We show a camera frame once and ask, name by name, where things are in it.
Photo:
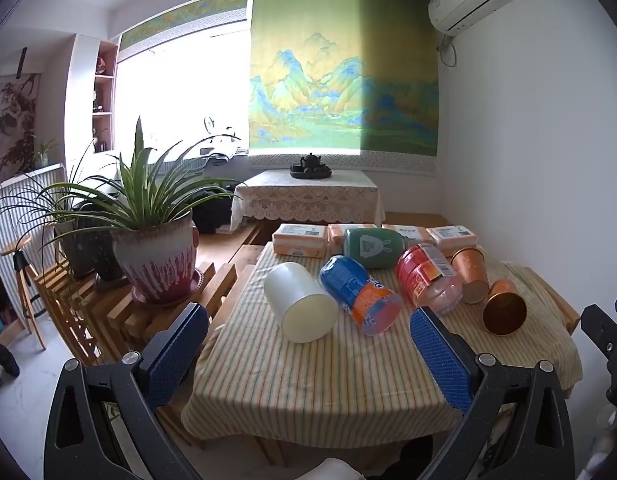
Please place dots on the dark tea tray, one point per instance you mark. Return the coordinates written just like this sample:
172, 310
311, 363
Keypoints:
311, 173

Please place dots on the black bag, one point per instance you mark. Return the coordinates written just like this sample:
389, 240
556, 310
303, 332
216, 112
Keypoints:
211, 212

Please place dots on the blue and orange cup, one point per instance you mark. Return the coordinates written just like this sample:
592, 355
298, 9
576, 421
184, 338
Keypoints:
356, 287

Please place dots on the copper metal cup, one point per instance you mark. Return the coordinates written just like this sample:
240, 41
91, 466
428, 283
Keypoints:
469, 270
503, 307

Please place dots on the white wall shelf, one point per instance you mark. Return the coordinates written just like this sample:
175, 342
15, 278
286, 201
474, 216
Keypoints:
104, 95

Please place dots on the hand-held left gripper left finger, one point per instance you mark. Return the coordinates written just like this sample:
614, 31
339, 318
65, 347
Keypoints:
174, 355

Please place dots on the wooden table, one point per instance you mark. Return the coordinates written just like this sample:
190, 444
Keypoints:
556, 305

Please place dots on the green landscape roller blind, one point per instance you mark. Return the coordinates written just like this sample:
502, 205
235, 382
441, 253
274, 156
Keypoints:
338, 75

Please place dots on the dark teapot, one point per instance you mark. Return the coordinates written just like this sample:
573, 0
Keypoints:
311, 160

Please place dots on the white lace tablecloth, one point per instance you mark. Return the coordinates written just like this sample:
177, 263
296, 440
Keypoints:
303, 195

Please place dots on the white cloth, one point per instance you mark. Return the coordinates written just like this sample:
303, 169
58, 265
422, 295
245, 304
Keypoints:
338, 470

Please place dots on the small potted plant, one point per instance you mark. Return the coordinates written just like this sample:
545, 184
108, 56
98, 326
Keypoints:
42, 152

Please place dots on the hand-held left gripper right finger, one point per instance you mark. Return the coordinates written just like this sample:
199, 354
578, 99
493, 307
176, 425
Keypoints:
438, 355

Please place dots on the landscape window valance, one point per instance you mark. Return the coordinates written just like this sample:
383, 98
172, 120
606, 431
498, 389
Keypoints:
188, 15

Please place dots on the white plastic cup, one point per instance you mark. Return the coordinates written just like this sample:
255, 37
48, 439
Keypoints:
298, 295

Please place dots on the wooden plant stand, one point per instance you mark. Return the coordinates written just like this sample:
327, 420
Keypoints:
88, 310

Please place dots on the white radiator cover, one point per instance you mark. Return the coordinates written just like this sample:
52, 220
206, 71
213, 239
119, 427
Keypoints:
18, 210

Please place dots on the spider plant in glazed pot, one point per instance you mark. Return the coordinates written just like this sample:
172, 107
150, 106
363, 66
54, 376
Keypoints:
156, 255

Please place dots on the striped yellow tablecloth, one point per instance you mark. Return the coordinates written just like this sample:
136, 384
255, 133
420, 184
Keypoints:
313, 380

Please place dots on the plant in dark pot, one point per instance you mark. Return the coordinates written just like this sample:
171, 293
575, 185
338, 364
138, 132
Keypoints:
86, 252

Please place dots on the green cup with white print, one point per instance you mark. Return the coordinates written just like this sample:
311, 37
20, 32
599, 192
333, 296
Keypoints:
373, 249

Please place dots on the orange tissue pack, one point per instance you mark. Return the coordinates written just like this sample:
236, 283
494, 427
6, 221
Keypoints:
298, 239
336, 236
453, 237
413, 234

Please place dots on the ink painting wall hanging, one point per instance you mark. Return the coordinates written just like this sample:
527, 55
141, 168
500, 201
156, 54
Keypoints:
11, 125

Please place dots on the wooden stool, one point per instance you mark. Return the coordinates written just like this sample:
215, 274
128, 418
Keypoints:
26, 280

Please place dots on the clear cup with red label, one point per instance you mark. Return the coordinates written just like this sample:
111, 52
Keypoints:
423, 272

